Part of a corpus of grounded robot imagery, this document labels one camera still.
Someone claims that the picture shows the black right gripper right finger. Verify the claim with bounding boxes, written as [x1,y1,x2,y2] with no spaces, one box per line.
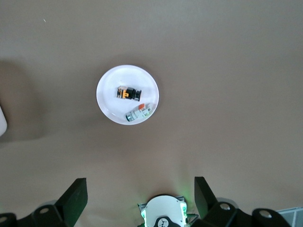
[190,176,292,227]

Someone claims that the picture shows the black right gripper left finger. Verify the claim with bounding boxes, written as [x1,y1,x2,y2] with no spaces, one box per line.
[0,177,89,227]

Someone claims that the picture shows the black and orange switch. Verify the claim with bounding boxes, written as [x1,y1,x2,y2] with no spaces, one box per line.
[116,86,143,102]

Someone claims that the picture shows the pink box with white lid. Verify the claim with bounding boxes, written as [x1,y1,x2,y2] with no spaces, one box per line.
[0,103,8,138]

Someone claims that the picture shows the pale pink round plate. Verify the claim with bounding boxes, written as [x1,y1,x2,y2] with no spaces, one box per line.
[96,64,160,125]

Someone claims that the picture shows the aluminium frame rack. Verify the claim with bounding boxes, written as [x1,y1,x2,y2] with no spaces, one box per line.
[276,207,303,227]

